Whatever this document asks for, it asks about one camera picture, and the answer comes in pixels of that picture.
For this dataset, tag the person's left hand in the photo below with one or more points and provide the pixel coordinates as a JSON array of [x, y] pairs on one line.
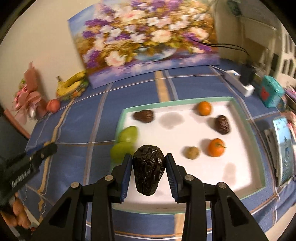
[[19, 218]]

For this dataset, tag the blue plaid tablecloth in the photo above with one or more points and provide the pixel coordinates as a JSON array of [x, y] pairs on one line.
[[84, 130]]

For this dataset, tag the pink flower bouquet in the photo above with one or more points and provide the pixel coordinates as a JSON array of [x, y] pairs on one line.
[[29, 102]]

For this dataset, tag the black power adapter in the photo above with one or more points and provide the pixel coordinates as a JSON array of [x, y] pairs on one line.
[[247, 74]]

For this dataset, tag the large orange tangerine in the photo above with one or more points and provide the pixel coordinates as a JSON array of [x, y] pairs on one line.
[[216, 147]]

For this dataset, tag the small orange tangerine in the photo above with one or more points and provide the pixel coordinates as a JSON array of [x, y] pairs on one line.
[[204, 108]]

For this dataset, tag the teal tin box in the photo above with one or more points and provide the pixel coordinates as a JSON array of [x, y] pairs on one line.
[[271, 91]]

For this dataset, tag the green apple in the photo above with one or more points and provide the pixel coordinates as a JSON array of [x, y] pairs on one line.
[[119, 150]]

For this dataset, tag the dark wrinkled fruit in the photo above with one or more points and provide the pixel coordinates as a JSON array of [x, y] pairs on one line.
[[222, 125]]

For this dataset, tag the glass fruit bowl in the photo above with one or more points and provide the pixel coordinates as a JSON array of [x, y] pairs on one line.
[[77, 92]]

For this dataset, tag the upper yellow banana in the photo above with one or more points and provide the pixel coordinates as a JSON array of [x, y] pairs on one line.
[[75, 78]]

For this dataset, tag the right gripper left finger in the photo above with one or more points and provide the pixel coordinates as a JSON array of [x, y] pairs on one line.
[[67, 218]]

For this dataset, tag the green mango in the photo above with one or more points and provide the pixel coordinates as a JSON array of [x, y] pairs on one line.
[[129, 134]]

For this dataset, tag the flower oil painting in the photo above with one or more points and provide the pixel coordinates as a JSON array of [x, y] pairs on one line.
[[121, 39]]

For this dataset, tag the lower yellow banana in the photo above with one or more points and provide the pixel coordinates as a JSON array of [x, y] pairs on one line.
[[63, 91]]

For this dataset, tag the dark pine cone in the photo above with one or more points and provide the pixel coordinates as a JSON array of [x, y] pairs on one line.
[[148, 166]]

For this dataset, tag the red apple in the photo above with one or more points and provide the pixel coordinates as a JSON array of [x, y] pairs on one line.
[[53, 105]]

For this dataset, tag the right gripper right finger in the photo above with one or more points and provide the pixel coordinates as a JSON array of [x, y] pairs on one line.
[[230, 219]]

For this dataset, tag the yellow banana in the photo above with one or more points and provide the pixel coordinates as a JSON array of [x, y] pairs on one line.
[[75, 78], [63, 91]]

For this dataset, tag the dark brown avocado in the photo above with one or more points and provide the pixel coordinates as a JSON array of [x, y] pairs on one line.
[[144, 116]]

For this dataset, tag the white power strip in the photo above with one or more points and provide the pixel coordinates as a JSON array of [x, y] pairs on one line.
[[234, 78]]

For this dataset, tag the white tray green rim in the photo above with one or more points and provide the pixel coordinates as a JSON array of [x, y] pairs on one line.
[[177, 125]]

